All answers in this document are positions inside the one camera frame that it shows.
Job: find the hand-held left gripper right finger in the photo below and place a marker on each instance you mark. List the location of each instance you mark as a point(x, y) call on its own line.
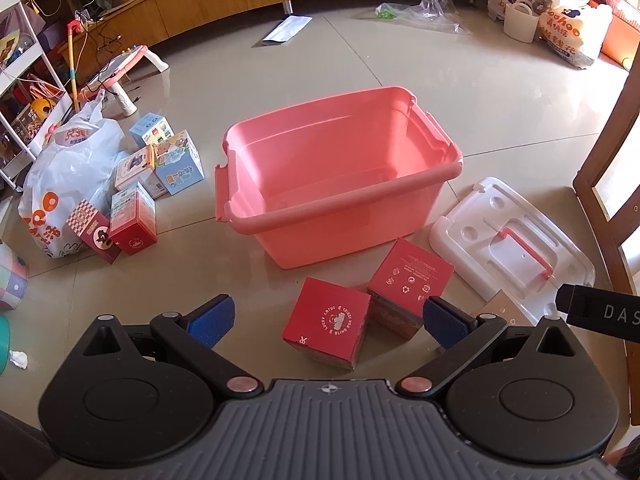
point(445, 322)

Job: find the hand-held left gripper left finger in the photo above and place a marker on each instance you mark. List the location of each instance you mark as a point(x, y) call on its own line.
point(212, 322)

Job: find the red box with white icons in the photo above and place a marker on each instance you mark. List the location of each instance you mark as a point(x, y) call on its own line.
point(410, 275)

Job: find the red box with round emblem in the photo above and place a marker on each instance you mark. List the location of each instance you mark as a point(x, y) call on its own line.
point(325, 317)

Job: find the pink plastic storage bin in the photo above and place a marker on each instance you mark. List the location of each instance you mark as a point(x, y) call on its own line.
point(330, 180)

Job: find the tan cardboard box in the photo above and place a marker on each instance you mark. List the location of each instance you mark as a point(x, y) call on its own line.
point(502, 305)

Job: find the red box with green top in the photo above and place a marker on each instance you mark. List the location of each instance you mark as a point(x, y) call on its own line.
point(132, 220)

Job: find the wooden chair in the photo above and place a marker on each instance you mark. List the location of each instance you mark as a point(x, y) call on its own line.
point(600, 180)

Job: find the red checkered box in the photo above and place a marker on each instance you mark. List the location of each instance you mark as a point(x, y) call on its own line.
point(92, 232)

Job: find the light blue bear box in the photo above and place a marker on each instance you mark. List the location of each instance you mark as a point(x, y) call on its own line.
point(180, 165)

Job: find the cream and orange toy box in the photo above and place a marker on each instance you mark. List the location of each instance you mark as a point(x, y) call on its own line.
point(137, 170)

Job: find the crumpled white tissue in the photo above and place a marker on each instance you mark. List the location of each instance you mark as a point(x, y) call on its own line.
point(19, 359)

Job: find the pastel patchwork cushion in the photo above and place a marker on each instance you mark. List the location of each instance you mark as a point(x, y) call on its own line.
point(12, 280)

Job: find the small blue toy box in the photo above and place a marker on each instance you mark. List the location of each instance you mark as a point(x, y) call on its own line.
point(150, 127)

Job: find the white plastic bag orange print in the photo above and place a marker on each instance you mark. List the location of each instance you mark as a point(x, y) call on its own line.
point(65, 175)

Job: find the green round object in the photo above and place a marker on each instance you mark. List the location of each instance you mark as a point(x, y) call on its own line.
point(3, 345)

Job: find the pink toy table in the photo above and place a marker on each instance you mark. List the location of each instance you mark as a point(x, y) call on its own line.
point(125, 72)

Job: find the white printed sack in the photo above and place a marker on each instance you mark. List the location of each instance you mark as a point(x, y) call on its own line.
point(575, 35)

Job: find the white plastic basket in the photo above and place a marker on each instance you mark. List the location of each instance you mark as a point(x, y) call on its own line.
point(522, 22)

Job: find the white envelope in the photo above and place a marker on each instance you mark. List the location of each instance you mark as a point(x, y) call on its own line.
point(287, 28)

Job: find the white shelf rack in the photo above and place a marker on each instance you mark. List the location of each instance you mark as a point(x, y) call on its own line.
point(20, 85)

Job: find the clear plastic bag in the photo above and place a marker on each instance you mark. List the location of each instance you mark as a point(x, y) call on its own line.
point(425, 12)

